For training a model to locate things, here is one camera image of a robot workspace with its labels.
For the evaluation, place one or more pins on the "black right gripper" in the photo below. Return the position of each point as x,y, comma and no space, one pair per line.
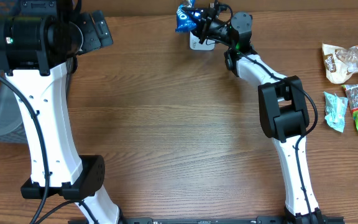
200,25

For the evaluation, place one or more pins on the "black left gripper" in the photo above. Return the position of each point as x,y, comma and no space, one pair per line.
97,37

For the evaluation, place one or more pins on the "blue Oreo cookie pack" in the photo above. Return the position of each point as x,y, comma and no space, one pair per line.
187,16

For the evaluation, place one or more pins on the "beige paper pouch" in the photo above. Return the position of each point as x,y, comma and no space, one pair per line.
340,63

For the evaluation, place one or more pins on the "teal snack packet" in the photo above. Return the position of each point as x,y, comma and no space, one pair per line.
335,110

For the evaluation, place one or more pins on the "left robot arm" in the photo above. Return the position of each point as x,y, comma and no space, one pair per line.
39,46

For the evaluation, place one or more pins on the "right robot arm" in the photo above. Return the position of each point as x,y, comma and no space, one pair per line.
283,111

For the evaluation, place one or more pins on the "white barcode scanner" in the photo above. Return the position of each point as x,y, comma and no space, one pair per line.
195,44

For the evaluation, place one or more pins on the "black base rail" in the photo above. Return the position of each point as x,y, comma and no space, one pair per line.
258,220

